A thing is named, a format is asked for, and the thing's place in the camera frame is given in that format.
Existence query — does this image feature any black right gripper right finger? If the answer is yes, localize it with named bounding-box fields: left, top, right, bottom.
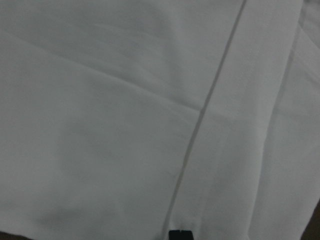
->
left=180, top=230, right=194, bottom=240

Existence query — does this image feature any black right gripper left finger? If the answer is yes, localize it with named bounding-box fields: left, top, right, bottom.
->
left=168, top=229, right=181, bottom=240

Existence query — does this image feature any white long-sleeve printed shirt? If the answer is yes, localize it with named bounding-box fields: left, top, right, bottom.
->
left=0, top=0, right=320, bottom=240

